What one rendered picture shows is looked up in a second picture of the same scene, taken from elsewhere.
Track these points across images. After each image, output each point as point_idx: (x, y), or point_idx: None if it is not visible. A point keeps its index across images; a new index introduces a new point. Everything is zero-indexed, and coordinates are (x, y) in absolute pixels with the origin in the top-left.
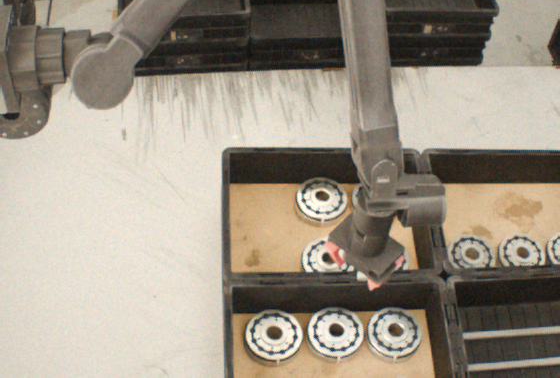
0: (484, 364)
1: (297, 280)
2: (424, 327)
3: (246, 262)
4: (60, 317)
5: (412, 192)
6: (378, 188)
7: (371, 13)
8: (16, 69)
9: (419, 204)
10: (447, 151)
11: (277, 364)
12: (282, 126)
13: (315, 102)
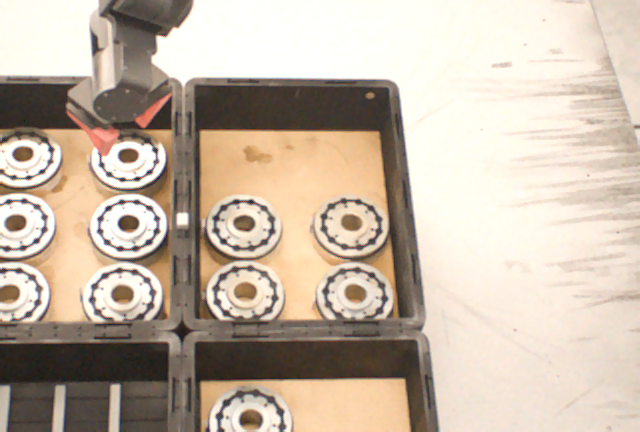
0: (60, 426)
1: (180, 151)
2: None
3: (250, 147)
4: (207, 13)
5: (116, 46)
6: None
7: None
8: None
9: (104, 60)
10: (425, 370)
11: (88, 165)
12: (554, 256)
13: (616, 305)
